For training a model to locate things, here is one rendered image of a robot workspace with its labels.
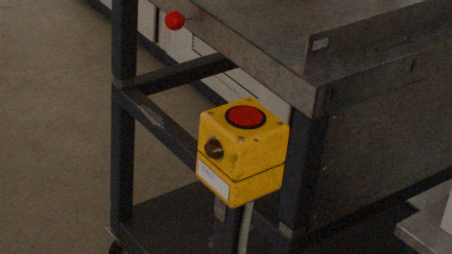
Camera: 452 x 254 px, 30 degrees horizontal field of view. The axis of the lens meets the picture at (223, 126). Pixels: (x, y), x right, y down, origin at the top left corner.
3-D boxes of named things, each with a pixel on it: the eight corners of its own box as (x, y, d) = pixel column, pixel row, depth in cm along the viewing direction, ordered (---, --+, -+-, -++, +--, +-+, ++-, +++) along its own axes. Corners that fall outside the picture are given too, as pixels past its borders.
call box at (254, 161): (231, 212, 101) (239, 143, 95) (193, 176, 106) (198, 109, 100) (282, 190, 105) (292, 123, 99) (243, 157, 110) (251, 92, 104)
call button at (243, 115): (241, 137, 98) (243, 126, 97) (221, 121, 100) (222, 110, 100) (268, 128, 100) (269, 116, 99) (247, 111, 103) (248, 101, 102)
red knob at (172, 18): (172, 34, 136) (174, 17, 134) (162, 27, 138) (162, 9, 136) (195, 29, 138) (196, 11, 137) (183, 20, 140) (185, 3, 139)
